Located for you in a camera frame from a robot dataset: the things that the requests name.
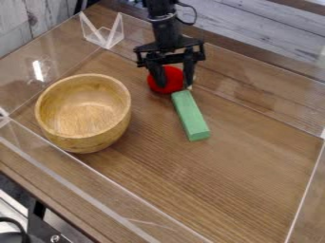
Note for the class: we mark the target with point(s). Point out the red plush strawberry toy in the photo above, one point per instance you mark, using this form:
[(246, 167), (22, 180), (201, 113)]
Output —
[(173, 80)]

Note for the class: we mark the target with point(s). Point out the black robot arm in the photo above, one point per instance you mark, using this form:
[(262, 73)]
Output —
[(161, 16)]

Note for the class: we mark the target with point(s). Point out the black table leg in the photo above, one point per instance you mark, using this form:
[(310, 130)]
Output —
[(36, 212)]

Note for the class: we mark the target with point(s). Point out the wooden bowl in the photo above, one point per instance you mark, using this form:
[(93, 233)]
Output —
[(82, 112)]

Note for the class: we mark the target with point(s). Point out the clear acrylic enclosure wall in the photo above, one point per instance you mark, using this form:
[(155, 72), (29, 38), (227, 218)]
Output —
[(247, 186)]

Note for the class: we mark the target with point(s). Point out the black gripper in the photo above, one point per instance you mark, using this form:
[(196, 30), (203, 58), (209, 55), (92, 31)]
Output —
[(188, 52)]

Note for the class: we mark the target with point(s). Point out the green rectangular block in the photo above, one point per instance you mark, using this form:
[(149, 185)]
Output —
[(189, 115)]

